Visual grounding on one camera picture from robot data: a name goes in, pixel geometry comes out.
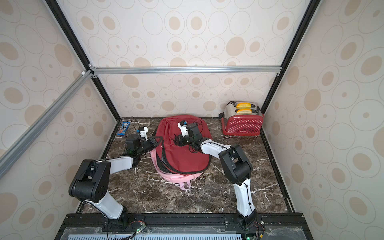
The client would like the pink backpack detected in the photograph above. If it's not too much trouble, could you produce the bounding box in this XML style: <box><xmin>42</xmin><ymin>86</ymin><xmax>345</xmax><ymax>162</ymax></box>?
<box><xmin>151</xmin><ymin>150</ymin><xmax>202</xmax><ymax>191</ymax></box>

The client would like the black frame post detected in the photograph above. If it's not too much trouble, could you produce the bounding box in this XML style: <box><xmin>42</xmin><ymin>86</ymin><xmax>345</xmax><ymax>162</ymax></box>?
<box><xmin>261</xmin><ymin>0</ymin><xmax>321</xmax><ymax>114</ymax></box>
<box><xmin>45</xmin><ymin>0</ymin><xmax>121</xmax><ymax>121</ymax></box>

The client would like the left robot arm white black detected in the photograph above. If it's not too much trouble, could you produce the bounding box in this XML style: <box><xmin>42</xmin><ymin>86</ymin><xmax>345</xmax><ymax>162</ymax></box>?
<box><xmin>69</xmin><ymin>133</ymin><xmax>163</xmax><ymax>229</ymax></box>

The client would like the red backpack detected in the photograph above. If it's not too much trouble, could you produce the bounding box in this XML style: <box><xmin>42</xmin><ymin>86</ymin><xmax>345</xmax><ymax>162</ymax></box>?
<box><xmin>154</xmin><ymin>115</ymin><xmax>212</xmax><ymax>175</ymax></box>

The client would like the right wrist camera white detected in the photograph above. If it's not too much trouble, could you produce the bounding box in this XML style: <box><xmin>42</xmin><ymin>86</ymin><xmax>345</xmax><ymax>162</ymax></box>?
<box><xmin>178</xmin><ymin>121</ymin><xmax>189</xmax><ymax>137</ymax></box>

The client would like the front yellow toast slice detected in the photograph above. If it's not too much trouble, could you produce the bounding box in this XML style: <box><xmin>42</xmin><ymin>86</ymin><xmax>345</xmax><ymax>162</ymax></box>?
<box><xmin>235</xmin><ymin>109</ymin><xmax>253</xmax><ymax>115</ymax></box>

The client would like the red polka dot toaster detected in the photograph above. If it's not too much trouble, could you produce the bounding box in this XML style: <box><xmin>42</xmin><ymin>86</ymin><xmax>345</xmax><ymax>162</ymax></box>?
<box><xmin>219</xmin><ymin>101</ymin><xmax>264</xmax><ymax>136</ymax></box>

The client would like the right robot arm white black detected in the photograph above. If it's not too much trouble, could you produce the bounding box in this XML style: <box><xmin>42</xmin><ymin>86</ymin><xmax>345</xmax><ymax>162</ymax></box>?
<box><xmin>176</xmin><ymin>121</ymin><xmax>257</xmax><ymax>229</ymax></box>

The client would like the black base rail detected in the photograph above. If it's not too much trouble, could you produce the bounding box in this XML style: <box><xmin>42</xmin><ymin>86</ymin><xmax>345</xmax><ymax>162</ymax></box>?
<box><xmin>55</xmin><ymin>213</ymin><xmax>313</xmax><ymax>240</ymax></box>

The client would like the diagonal aluminium bar left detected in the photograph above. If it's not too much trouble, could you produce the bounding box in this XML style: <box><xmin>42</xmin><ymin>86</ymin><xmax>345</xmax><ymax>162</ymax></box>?
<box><xmin>1</xmin><ymin>70</ymin><xmax>92</xmax><ymax>177</ymax></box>

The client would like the black frame post left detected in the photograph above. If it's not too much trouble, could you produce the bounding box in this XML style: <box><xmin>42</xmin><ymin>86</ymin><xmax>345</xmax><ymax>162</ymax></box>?
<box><xmin>45</xmin><ymin>0</ymin><xmax>121</xmax><ymax>121</ymax></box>

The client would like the blue candy packet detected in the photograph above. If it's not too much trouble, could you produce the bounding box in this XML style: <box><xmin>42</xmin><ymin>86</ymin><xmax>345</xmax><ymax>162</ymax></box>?
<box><xmin>117</xmin><ymin>121</ymin><xmax>131</xmax><ymax>136</ymax></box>

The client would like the yellow toast slice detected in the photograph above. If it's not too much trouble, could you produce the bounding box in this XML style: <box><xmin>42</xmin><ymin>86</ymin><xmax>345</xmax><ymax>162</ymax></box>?
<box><xmin>235</xmin><ymin>109</ymin><xmax>253</xmax><ymax>115</ymax></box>
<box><xmin>236</xmin><ymin>103</ymin><xmax>253</xmax><ymax>109</ymax></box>

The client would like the rear yellow toast slice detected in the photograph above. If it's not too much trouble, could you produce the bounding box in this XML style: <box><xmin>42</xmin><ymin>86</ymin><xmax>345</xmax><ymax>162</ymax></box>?
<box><xmin>236</xmin><ymin>103</ymin><xmax>253</xmax><ymax>109</ymax></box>

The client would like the horizontal aluminium bar rear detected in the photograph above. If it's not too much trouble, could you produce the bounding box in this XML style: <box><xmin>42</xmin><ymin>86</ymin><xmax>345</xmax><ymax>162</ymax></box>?
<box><xmin>92</xmin><ymin>66</ymin><xmax>282</xmax><ymax>75</ymax></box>

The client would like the black frame post right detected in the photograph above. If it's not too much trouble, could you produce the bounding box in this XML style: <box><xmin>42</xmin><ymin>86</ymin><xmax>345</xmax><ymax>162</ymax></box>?
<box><xmin>261</xmin><ymin>0</ymin><xmax>321</xmax><ymax>114</ymax></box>

